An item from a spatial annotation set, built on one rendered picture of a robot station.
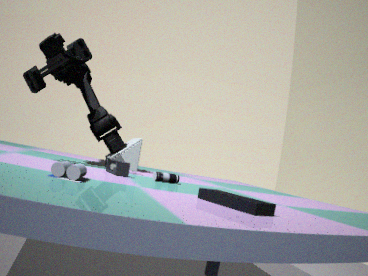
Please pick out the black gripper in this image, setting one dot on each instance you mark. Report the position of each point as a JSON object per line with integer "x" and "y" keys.
{"x": 59, "y": 66}

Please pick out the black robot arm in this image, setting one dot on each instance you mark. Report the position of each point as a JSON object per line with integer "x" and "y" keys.
{"x": 100, "y": 120}

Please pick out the black and white cylindrical battery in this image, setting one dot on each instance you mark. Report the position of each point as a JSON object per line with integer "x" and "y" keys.
{"x": 165, "y": 177}

